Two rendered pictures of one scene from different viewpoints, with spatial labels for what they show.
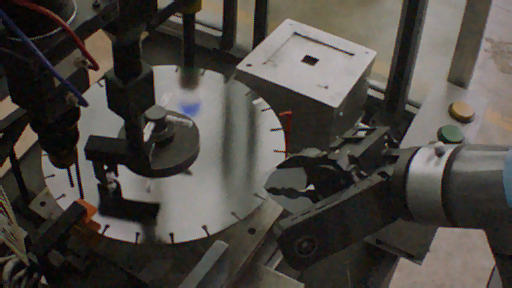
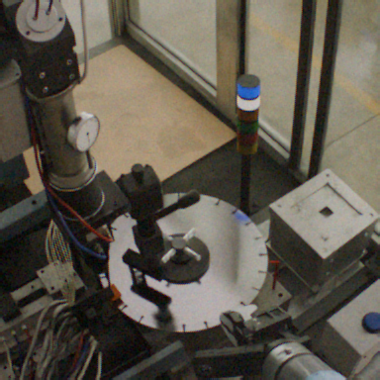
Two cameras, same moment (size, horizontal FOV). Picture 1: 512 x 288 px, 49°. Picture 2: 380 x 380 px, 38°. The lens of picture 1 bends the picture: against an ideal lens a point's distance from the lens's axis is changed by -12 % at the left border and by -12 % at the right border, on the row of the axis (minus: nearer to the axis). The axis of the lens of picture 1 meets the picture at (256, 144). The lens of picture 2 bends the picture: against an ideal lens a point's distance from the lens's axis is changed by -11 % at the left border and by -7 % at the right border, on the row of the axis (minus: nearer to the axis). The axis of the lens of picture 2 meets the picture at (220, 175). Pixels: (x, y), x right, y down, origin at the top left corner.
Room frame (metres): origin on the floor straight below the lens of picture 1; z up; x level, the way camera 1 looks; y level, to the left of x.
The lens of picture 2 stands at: (0.03, -0.22, 1.90)
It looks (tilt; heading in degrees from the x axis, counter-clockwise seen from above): 48 degrees down; 26
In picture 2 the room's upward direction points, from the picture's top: straight up
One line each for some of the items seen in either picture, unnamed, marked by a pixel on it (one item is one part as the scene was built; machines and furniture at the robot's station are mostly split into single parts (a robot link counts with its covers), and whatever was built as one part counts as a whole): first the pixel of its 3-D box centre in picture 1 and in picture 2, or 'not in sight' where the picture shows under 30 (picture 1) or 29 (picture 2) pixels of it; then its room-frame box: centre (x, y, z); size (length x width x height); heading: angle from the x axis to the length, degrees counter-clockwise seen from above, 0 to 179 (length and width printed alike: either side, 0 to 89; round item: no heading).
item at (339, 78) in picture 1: (305, 93); (322, 232); (0.85, -0.08, 0.82); 0.18 x 0.18 x 0.15; 63
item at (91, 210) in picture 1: (66, 241); (98, 307); (0.41, 0.22, 0.95); 0.10 x 0.03 x 0.07; 153
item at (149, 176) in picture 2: (125, 34); (143, 212); (0.50, 0.14, 1.17); 0.06 x 0.05 x 0.20; 144
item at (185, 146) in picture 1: (157, 135); (180, 254); (0.58, 0.13, 0.96); 0.11 x 0.11 x 0.03
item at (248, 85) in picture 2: not in sight; (248, 86); (0.88, 0.13, 1.14); 0.05 x 0.04 x 0.03; 63
